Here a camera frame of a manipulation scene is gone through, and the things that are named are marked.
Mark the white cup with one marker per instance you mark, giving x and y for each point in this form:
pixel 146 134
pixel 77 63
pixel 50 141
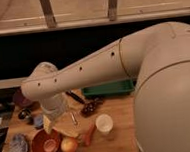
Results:
pixel 104 123

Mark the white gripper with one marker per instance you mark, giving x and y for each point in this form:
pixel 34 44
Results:
pixel 53 108

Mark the dark round object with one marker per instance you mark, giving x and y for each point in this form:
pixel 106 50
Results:
pixel 24 114

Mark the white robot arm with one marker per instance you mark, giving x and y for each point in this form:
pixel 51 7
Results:
pixel 158 58

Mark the black marker pen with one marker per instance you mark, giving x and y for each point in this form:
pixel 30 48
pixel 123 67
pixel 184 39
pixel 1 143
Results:
pixel 75 97

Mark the blue grey cloth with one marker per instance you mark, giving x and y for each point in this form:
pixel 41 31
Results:
pixel 18 143

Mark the silver metal clip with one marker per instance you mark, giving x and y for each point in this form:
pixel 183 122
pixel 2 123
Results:
pixel 74 119

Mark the blue small object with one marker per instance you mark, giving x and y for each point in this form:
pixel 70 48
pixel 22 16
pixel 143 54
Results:
pixel 38 121

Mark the yellow red apple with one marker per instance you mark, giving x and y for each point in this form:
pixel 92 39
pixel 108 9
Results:
pixel 69 144

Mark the green tray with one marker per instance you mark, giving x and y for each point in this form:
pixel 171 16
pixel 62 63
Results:
pixel 123 87

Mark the purple bowl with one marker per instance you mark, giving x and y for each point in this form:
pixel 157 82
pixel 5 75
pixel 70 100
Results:
pixel 20 100

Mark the orange carrot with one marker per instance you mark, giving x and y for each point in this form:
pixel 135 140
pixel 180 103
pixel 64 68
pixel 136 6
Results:
pixel 88 135

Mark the dark grape bunch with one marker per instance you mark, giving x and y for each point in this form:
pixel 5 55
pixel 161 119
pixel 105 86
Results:
pixel 91 107

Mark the red bowl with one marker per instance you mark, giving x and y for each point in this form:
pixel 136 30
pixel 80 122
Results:
pixel 43 142

